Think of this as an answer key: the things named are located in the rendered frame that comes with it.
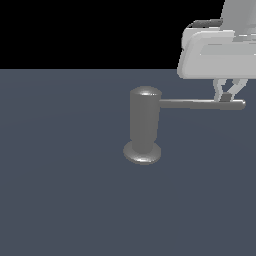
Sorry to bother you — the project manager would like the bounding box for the grey metal faucet handle bar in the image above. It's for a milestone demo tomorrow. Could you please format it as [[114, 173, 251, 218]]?
[[158, 98, 247, 112]]

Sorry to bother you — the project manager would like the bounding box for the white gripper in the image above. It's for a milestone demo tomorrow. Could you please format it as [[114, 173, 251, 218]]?
[[176, 18, 256, 103]]

